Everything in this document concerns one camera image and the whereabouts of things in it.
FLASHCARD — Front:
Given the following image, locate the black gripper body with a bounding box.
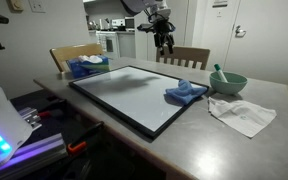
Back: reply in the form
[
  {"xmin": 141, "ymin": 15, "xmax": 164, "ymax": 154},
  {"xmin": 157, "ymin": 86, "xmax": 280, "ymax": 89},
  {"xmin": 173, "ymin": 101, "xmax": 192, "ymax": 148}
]
[{"xmin": 153, "ymin": 19, "xmax": 177, "ymax": 47}]

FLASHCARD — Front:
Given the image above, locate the green capped white marker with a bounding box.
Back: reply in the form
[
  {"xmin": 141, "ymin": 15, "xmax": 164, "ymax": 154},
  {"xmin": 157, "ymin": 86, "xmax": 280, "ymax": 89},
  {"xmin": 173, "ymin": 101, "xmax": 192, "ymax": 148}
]
[{"xmin": 213, "ymin": 63, "xmax": 229, "ymax": 84}]

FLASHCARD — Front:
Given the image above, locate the white tissue sheet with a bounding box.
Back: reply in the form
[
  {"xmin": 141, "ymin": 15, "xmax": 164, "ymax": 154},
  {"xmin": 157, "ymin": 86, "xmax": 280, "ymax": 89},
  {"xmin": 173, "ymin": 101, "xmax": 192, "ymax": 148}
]
[{"xmin": 78, "ymin": 54, "xmax": 104, "ymax": 65}]

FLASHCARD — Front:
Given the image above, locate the green bowl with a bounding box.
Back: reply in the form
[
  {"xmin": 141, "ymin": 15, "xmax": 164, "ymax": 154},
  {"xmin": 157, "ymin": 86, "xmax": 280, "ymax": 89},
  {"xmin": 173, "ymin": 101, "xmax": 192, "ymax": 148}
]
[{"xmin": 209, "ymin": 71, "xmax": 249, "ymax": 96}]

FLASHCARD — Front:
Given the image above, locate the blue tissue box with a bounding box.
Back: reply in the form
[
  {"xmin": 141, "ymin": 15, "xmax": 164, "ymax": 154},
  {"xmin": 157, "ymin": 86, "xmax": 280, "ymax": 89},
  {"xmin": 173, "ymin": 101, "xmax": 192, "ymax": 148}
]
[{"xmin": 66, "ymin": 54, "xmax": 112, "ymax": 79}]

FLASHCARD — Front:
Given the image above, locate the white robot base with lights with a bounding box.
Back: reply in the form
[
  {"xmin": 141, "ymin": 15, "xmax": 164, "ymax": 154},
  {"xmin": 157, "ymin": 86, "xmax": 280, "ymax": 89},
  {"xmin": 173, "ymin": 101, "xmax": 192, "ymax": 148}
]
[{"xmin": 0, "ymin": 54, "xmax": 34, "ymax": 174}]

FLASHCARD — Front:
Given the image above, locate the wooden slat-back chair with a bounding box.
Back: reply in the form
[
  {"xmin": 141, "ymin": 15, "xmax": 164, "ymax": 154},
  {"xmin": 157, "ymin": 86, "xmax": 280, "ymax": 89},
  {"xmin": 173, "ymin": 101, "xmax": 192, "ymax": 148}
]
[
  {"xmin": 49, "ymin": 43, "xmax": 105, "ymax": 74},
  {"xmin": 155, "ymin": 45, "xmax": 211, "ymax": 71}
]

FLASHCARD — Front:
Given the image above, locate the white kitchen cabinet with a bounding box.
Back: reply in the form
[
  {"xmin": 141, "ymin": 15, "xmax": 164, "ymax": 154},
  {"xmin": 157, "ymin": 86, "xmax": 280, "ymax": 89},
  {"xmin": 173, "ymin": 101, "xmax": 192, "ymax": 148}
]
[{"xmin": 117, "ymin": 31, "xmax": 137, "ymax": 59}]

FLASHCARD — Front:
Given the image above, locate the microwave oven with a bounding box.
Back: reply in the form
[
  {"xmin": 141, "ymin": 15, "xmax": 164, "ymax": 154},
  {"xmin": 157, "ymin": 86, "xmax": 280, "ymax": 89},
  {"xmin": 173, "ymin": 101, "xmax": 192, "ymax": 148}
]
[{"xmin": 124, "ymin": 16, "xmax": 136, "ymax": 33}]

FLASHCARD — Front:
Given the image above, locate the white toaster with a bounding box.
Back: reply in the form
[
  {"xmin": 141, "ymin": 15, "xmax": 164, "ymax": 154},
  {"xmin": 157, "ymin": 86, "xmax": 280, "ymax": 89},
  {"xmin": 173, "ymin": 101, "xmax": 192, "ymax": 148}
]
[{"xmin": 111, "ymin": 18, "xmax": 126, "ymax": 28}]

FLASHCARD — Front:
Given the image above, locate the blue microfiber cloth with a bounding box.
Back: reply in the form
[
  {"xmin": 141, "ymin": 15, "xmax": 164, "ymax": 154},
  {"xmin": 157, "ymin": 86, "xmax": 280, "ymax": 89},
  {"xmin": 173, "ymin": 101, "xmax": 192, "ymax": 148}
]
[{"xmin": 164, "ymin": 78, "xmax": 209, "ymax": 107}]

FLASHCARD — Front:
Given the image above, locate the dark oven towel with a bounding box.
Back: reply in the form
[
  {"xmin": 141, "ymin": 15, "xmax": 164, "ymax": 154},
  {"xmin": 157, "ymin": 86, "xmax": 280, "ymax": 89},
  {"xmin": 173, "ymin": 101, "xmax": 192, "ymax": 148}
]
[{"xmin": 105, "ymin": 38, "xmax": 114, "ymax": 53}]

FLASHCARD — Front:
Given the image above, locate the black framed whiteboard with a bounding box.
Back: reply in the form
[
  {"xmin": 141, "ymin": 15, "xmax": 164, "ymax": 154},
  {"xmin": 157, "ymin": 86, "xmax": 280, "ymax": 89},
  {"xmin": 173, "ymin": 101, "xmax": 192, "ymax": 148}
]
[{"xmin": 68, "ymin": 65, "xmax": 211, "ymax": 140}]

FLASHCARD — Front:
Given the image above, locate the white oven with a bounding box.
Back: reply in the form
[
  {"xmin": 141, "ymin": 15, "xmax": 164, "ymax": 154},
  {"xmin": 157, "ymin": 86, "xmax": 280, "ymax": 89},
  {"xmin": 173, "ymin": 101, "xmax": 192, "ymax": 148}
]
[{"xmin": 95, "ymin": 30, "xmax": 120, "ymax": 60}]

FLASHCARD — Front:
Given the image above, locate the silver kettle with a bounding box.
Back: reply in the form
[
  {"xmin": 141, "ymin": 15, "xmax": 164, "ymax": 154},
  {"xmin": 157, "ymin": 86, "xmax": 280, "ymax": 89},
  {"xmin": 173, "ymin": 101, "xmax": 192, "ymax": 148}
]
[{"xmin": 87, "ymin": 20, "xmax": 98, "ymax": 31}]

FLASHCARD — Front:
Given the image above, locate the white door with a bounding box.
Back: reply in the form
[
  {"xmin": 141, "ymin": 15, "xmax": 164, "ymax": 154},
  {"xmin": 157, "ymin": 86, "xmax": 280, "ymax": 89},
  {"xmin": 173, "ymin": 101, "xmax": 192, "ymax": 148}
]
[{"xmin": 223, "ymin": 0, "xmax": 288, "ymax": 86}]

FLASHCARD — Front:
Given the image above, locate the white cloth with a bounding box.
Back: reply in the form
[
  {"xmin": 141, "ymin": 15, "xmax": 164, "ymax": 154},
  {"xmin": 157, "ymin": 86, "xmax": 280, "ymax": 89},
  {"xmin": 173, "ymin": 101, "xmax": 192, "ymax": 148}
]
[{"xmin": 207, "ymin": 96, "xmax": 278, "ymax": 139}]

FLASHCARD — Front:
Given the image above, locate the orange black bar clamp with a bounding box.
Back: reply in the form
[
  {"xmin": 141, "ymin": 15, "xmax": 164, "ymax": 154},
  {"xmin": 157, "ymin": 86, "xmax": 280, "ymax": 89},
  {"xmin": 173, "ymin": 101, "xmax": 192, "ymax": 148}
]
[
  {"xmin": 37, "ymin": 99, "xmax": 68, "ymax": 118},
  {"xmin": 66, "ymin": 120, "xmax": 106, "ymax": 156}
]

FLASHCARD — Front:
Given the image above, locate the beige round thermostat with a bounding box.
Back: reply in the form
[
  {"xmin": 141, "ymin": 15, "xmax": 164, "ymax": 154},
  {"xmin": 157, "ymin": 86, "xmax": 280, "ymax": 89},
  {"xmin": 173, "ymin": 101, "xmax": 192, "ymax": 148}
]
[{"xmin": 7, "ymin": 0, "xmax": 24, "ymax": 13}]

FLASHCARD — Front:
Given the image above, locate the white wall sign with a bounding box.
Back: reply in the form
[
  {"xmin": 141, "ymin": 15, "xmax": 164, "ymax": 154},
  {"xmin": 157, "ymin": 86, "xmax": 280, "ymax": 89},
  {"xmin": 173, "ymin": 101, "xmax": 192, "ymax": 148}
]
[{"xmin": 212, "ymin": 0, "xmax": 228, "ymax": 8}]

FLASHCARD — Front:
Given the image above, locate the silver lever door handle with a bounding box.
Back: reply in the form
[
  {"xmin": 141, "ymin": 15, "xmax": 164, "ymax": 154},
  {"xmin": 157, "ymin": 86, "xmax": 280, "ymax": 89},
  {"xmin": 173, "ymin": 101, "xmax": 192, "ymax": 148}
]
[{"xmin": 234, "ymin": 25, "xmax": 247, "ymax": 38}]

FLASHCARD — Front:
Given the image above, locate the silver metal bracket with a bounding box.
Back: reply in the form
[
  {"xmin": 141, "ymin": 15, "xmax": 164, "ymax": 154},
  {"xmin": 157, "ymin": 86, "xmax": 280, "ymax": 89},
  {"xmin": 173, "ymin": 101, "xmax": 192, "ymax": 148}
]
[{"xmin": 17, "ymin": 106, "xmax": 43, "ymax": 132}]

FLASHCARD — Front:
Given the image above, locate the aluminium extrusion rail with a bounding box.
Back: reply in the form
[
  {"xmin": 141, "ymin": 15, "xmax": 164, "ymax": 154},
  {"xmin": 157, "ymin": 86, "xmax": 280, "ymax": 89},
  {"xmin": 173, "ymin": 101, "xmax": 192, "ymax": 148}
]
[{"xmin": 0, "ymin": 133, "xmax": 68, "ymax": 179}]

